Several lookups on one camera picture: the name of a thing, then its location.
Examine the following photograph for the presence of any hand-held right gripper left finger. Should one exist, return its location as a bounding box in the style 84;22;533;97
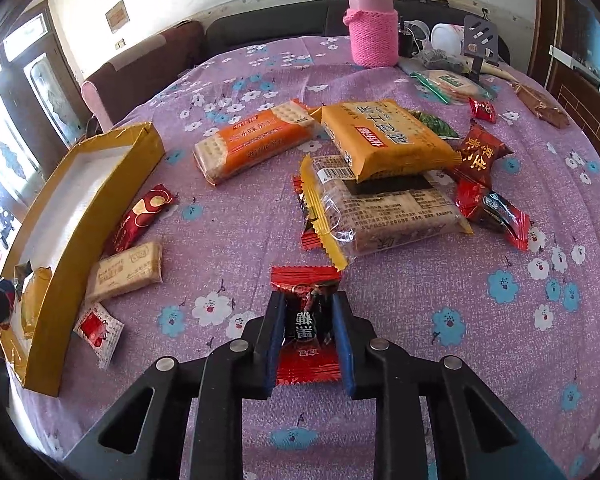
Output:
62;291;287;480

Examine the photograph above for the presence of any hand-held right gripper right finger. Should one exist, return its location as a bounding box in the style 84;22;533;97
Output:
330;291;566;480

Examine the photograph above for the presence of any red black candy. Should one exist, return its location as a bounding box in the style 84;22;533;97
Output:
271;266;343;386
292;175;326;252

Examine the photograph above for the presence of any yellow cardboard box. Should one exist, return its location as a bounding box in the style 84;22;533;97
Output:
0;121;166;398

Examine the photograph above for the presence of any orange clear cracker packet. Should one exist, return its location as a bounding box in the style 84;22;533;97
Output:
192;99;317;188

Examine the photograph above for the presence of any clear bag of dark snacks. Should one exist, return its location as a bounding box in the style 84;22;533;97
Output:
417;49;463;72

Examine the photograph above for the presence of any tan snack packet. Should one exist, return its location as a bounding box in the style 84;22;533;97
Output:
19;266;53;339

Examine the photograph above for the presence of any white red small packet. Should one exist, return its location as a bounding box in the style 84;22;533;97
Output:
73;302;126;370

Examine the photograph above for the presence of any purple floral tablecloth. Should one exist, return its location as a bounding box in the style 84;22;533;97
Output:
5;35;600;480

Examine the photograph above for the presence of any beige cracker packet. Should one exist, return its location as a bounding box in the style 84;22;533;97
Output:
84;241;163;303

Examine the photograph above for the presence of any clear yellow-edged cracker packet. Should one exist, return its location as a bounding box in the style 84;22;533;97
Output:
300;155;475;267

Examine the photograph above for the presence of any dark red white-dotted snack packet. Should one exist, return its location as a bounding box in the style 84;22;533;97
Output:
101;184;179;258

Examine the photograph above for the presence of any red black candy packet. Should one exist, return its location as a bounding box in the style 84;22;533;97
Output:
454;180;531;252

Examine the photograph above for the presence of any large orange cracker packet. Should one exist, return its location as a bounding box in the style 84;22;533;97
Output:
320;99;463;183

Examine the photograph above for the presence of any dark red gold-print packet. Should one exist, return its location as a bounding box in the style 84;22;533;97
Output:
447;127;513;188

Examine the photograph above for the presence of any green pea packet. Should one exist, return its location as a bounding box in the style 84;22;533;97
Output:
407;110;461;141

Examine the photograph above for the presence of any dark framed glass door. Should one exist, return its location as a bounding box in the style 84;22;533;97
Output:
0;0;88;281

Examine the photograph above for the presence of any small red candy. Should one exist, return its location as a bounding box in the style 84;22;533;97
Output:
467;97;497;125

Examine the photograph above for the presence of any round rice cracker packet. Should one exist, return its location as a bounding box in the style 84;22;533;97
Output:
411;69;496;106

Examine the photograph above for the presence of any brown armchair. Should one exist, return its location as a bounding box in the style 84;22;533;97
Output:
81;20;206;131

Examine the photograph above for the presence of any pink knit-sleeved bottle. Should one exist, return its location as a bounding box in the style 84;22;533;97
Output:
342;0;400;68

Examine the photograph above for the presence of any small black box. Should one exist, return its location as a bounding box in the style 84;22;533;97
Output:
399;20;416;56

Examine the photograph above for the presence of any brown wrapped packet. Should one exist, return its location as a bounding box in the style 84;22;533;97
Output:
512;81;571;128

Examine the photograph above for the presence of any small framed picture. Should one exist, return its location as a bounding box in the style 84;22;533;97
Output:
104;0;131;34

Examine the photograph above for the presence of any clear plastic cup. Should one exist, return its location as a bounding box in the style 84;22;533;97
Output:
402;19;429;56

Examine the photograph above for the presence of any black sofa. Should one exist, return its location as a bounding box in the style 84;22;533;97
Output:
205;0;511;56

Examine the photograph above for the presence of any white cup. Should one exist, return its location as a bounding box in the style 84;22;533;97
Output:
430;22;466;58

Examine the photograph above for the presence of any grey phone stand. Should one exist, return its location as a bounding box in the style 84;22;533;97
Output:
461;14;501;83

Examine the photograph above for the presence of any wooden cabinet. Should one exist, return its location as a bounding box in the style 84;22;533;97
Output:
527;0;600;171

